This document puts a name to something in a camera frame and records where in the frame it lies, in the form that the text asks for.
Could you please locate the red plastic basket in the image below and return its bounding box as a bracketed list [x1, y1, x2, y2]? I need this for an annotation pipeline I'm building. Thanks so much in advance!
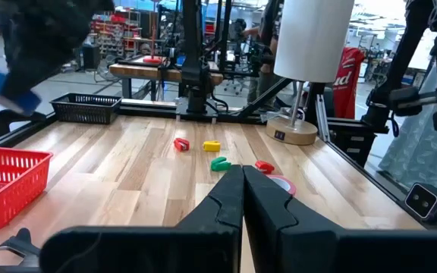
[0, 146, 54, 231]

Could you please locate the silver metal bracket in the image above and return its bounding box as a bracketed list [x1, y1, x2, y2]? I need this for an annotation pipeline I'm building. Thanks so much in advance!
[314, 93, 332, 143]

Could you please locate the red cloth white lettering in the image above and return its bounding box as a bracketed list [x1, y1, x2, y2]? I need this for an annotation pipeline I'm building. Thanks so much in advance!
[332, 47, 366, 121]

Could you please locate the red mini stapler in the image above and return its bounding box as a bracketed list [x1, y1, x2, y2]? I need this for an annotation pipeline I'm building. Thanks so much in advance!
[173, 137, 191, 152]
[254, 159, 275, 175]

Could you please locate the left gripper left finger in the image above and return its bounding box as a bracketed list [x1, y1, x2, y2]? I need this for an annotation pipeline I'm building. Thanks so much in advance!
[39, 164, 245, 273]

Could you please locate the small black camera box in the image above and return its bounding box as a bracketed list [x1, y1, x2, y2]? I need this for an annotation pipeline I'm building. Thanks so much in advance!
[404, 182, 437, 221]

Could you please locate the black plastic basket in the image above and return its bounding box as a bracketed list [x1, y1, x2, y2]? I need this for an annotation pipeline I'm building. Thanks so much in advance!
[49, 92, 123, 125]

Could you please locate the black box with labels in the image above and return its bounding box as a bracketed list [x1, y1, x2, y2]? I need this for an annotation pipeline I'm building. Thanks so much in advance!
[332, 128, 378, 168]

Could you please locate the pink tape roll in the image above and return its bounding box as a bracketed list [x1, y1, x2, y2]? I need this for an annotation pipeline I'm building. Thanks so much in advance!
[266, 174, 297, 197]

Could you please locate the black aluminium table frame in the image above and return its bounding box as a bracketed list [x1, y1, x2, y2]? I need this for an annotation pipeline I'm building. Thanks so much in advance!
[0, 0, 432, 231]

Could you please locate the teal patterned cloth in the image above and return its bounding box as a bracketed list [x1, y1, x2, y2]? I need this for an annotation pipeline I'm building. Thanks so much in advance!
[377, 64, 437, 194]

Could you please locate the person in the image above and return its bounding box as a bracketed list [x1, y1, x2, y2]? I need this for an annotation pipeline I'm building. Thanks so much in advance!
[0, 0, 115, 111]
[241, 0, 284, 105]

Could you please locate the green mini stapler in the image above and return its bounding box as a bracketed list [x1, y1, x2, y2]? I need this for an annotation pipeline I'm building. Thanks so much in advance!
[209, 155, 232, 172]

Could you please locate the wooden workbench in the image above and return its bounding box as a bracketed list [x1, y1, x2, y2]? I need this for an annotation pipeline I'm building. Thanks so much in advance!
[108, 62, 224, 99]

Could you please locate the shelf with red bins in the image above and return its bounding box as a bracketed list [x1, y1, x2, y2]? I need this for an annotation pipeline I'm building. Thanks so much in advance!
[91, 11, 142, 58]

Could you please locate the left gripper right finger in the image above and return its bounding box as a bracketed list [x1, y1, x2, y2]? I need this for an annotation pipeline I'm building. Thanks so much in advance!
[243, 165, 437, 273]

